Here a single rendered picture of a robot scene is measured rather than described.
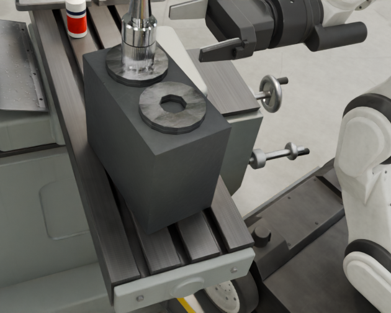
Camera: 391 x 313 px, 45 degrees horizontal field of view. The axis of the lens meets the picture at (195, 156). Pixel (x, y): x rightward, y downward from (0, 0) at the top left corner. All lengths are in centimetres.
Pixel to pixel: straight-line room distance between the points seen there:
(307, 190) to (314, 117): 118
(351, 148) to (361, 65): 204
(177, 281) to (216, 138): 23
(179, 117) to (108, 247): 23
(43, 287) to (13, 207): 38
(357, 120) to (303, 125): 151
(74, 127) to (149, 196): 27
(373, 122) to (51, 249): 96
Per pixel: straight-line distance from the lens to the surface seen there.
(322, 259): 127
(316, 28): 77
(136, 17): 64
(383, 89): 93
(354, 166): 98
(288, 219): 128
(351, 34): 80
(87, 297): 154
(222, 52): 68
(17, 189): 121
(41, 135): 110
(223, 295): 128
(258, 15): 73
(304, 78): 272
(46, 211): 131
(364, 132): 93
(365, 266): 112
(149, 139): 60
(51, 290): 156
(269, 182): 212
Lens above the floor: 159
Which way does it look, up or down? 48 degrees down
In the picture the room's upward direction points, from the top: 11 degrees clockwise
